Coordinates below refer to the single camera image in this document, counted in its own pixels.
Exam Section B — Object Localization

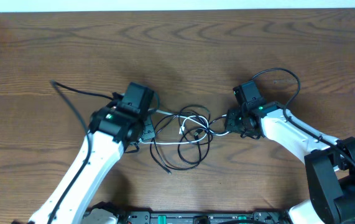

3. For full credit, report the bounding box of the black usb cable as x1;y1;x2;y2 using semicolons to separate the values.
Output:
149;104;228;174

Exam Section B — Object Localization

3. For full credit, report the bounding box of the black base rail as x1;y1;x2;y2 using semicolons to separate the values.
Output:
82;202;291;224

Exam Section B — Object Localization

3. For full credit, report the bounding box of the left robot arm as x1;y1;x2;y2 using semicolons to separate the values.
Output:
29;83;159;224

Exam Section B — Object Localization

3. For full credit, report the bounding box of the white usb cable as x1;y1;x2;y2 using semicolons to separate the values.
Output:
138;108;230;146

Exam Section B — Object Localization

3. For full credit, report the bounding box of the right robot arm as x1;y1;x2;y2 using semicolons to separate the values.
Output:
225;81;355;223

